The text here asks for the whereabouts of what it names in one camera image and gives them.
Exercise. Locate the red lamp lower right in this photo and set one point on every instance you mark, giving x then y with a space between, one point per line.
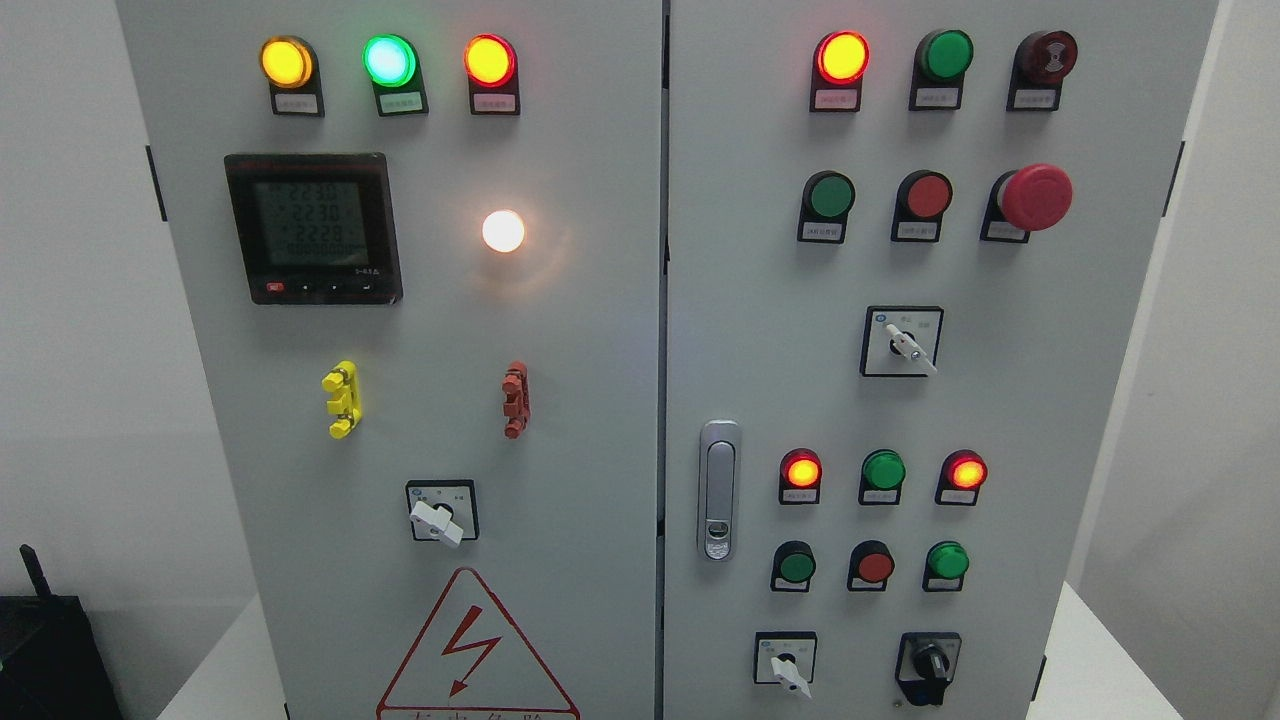
962 474

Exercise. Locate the green push button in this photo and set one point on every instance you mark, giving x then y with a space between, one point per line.
827 199
793 567
946 566

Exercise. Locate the dark red buzzer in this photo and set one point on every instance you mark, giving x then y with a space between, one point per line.
1042 62

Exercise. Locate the white selector switch upper right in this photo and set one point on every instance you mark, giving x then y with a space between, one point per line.
901 341

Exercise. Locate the red lit lamp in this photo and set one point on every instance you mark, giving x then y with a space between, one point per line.
799 477
840 61

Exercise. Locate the right grey cabinet door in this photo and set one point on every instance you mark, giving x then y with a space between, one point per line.
768 331

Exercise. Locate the red push button lower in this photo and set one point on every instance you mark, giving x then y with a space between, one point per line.
870 566

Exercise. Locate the green unlit lamp top right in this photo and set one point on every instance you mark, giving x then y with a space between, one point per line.
940 63

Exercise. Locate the red push button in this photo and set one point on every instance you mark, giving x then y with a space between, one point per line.
870 566
920 205

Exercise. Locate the red high voltage warning sticker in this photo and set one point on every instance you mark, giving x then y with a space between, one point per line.
471 660

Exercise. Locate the white selector switch bottom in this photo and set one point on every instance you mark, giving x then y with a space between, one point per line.
787 660

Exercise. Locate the red lit lamp left door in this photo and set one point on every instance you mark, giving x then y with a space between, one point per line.
491 65

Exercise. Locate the yellow indicator lamp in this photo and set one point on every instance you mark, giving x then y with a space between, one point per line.
290 65

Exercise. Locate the black box with antenna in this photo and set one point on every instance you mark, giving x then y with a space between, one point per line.
52 668

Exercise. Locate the green push button upper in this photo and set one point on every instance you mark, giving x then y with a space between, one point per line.
827 199

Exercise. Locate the green push button lower left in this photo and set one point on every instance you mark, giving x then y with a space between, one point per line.
793 567

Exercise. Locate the red lit lamp lower left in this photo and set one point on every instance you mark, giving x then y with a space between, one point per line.
799 477

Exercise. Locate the red emergency stop mushroom button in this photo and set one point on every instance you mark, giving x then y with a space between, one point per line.
1026 200

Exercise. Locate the white lit indicator lamp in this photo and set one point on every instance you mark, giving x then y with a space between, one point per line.
503 230

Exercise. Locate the green lit indicator lamp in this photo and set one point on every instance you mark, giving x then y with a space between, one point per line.
394 69

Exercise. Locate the green lamp lower middle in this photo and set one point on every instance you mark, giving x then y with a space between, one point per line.
882 473

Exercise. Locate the red push button upper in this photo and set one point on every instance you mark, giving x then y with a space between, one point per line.
920 205

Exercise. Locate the red lit lamp top right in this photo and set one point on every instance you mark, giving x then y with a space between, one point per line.
840 61

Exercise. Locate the white selector switch left door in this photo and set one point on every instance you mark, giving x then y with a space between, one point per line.
443 510

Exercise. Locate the black digital power meter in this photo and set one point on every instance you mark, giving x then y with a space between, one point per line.
316 228

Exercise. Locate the yellow terminal block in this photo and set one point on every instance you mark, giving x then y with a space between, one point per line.
344 402

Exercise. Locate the green push button lower right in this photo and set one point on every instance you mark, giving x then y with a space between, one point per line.
946 566

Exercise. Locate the silver door lock handle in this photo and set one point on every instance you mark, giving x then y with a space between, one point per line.
719 449

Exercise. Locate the white selector switch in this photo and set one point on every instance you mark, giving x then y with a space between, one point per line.
901 341
787 660

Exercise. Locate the grey cabinet door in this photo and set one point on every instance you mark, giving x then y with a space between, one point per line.
768 331
567 511

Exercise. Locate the red terminal block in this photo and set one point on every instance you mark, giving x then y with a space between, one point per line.
516 406

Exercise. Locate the left grey cabinet door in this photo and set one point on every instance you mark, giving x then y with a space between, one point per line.
567 511

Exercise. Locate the black rotary knob switch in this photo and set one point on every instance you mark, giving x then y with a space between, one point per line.
926 666

